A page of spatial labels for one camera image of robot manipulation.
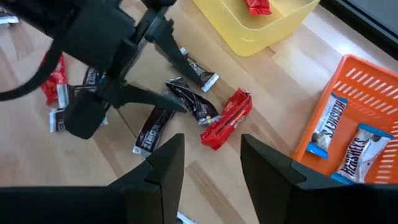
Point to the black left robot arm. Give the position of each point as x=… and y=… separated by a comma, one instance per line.
x=37, y=12

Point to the yellow plastic bin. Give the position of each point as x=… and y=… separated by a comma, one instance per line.
x=248, y=34

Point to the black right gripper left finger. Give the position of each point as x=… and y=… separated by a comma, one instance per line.
x=124, y=202

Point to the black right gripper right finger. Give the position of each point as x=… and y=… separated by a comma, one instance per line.
x=295, y=202

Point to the orange plastic basket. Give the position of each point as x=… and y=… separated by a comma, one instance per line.
x=370, y=81

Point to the long red KitKat bar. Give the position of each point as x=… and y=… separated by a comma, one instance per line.
x=227, y=119

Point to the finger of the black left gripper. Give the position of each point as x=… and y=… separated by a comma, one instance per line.
x=140, y=96
x=174, y=53

